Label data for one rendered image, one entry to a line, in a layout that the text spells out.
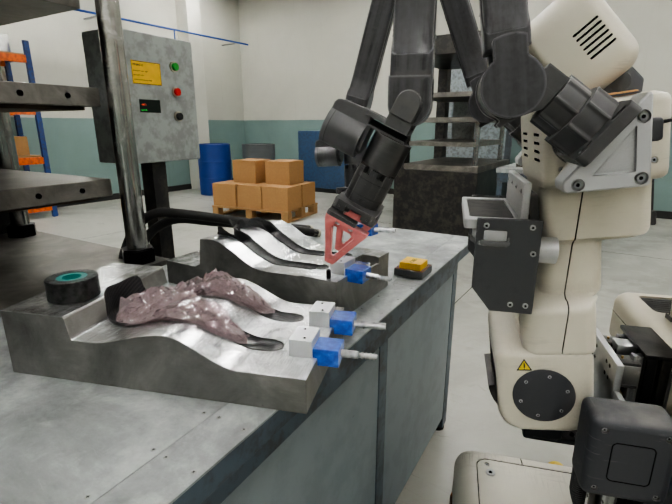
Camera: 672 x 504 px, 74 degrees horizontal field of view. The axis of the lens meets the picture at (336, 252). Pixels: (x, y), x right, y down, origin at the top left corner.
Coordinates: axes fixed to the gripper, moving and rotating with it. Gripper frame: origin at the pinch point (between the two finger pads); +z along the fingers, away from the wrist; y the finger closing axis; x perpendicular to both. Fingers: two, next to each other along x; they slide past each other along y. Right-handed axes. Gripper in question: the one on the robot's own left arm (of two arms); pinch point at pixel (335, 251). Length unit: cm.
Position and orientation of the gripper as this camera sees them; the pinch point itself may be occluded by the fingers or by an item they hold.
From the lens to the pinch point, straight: 70.9
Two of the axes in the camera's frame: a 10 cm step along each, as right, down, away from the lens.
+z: -4.3, 8.4, 3.4
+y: -2.3, 2.6, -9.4
